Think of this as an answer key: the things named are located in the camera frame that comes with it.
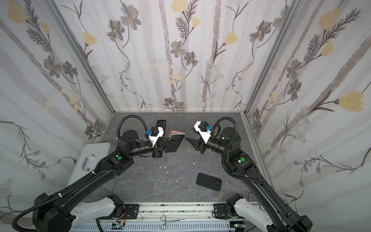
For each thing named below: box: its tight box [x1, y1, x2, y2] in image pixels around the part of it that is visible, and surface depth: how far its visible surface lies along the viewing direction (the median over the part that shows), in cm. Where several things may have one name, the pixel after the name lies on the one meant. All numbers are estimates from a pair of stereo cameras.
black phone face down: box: [195, 172, 223, 192], surface depth 86 cm
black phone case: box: [156, 119, 167, 132], surface depth 116 cm
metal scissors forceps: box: [159, 215, 186, 231], surface depth 73 cm
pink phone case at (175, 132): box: [167, 130, 186, 139], surface depth 65 cm
